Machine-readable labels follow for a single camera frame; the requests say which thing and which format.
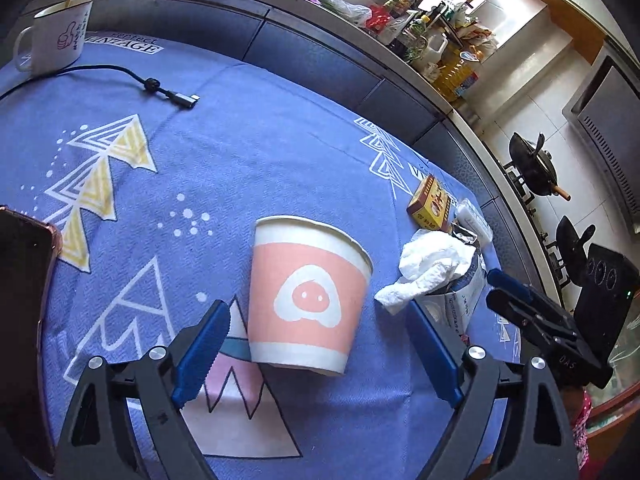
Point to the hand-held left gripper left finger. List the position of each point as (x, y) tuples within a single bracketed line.
[(202, 355)]

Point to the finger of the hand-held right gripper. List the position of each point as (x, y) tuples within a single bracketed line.
[(505, 279), (520, 312)]

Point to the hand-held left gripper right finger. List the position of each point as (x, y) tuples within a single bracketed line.
[(437, 355)]

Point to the silver wrapper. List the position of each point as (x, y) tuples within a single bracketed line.
[(464, 236)]

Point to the white tissue packet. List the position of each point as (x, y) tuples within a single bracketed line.
[(474, 217)]

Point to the white tissue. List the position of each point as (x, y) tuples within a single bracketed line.
[(430, 265)]

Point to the small yellow cardboard box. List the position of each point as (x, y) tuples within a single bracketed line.
[(431, 205)]

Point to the pink and white paper cup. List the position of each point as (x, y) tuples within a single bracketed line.
[(305, 300)]

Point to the black frying pan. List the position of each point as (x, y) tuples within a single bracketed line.
[(570, 245)]

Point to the black gas stove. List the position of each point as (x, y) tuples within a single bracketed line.
[(525, 195)]

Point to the black wok with lid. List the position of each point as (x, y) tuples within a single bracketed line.
[(532, 165)]

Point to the person's patterned clothing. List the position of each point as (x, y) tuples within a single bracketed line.
[(580, 420)]

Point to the steel range hood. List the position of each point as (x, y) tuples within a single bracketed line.
[(605, 125)]

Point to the smartphone in pink case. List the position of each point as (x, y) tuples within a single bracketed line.
[(22, 310)]

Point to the blue printed tablecloth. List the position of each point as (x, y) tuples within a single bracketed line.
[(250, 160)]

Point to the yellow cooking oil bottle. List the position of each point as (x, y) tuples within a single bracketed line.
[(457, 77)]

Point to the white plastic jug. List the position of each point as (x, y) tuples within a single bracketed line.
[(434, 52)]

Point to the group of condiment bottles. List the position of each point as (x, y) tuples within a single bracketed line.
[(425, 5)]

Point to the red snack packet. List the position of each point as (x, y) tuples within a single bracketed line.
[(379, 16)]

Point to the clear plastic bag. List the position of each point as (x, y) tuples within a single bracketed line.
[(347, 7)]

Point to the white printed mug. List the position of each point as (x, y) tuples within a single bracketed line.
[(60, 35)]

